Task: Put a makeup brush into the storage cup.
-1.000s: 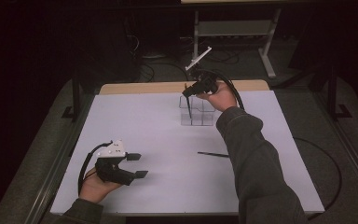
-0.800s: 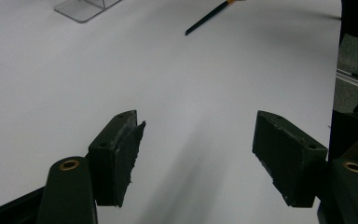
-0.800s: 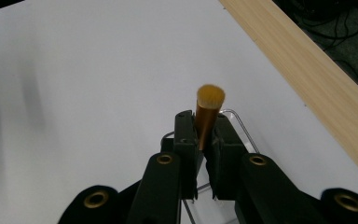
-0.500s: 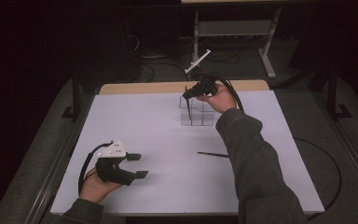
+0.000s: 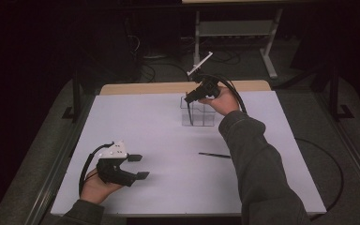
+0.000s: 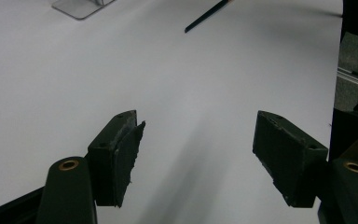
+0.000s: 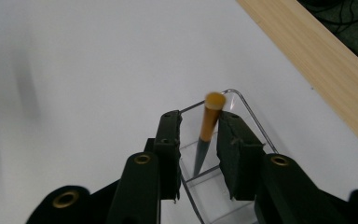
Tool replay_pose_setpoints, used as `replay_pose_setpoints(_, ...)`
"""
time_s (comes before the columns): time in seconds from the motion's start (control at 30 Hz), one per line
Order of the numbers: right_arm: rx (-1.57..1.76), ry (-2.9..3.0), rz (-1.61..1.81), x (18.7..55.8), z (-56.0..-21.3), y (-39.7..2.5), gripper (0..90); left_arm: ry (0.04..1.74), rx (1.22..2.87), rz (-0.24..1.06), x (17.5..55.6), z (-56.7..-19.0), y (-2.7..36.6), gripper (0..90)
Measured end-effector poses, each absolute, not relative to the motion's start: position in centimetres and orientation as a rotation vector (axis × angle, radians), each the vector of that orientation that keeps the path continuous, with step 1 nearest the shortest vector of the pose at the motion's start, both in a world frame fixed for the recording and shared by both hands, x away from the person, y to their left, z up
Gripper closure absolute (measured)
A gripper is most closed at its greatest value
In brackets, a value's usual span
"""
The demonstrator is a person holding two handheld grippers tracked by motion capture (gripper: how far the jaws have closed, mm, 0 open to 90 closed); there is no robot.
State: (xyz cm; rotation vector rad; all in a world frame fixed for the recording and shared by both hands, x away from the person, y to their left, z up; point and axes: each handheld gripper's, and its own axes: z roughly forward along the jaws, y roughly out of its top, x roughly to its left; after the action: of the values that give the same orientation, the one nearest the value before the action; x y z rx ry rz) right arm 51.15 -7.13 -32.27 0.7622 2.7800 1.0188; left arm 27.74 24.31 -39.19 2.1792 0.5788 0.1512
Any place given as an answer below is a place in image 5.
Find black metal stand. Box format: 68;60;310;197
61;62;83;121
329;62;354;121

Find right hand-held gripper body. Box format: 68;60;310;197
187;51;222;99

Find aluminium frame rail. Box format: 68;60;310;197
312;92;360;196
24;93;97;225

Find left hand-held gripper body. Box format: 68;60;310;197
96;140;139;188

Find white metal frame desk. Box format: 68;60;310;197
181;0;294;81

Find thin black orange-ended makeup brush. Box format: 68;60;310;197
187;100;195;127

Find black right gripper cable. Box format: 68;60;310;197
200;73;345;221

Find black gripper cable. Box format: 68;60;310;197
200;73;345;221
78;142;115;198

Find black floor cables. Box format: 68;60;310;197
127;32;242;83

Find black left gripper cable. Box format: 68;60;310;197
78;142;115;198

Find person's right hand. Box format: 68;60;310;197
198;86;241;117

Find person's left hand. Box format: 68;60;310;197
80;168;125;205

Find black fluffy-tipped makeup brush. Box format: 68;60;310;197
198;151;233;159

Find clear acrylic organizer box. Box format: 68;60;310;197
179;95;218;128

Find white table mat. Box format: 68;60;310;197
50;90;327;217

